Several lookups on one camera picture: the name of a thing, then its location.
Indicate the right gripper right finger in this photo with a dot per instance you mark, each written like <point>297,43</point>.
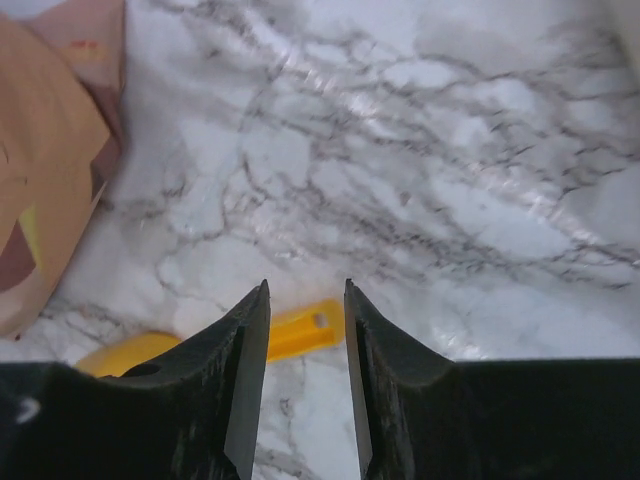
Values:
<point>404,398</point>

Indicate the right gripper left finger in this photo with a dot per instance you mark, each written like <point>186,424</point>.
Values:
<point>189,413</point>

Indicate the yellow plastic litter scoop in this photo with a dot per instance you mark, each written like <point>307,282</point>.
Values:
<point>292,334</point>

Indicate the pink cat litter bag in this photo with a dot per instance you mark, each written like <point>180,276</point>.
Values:
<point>62,77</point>

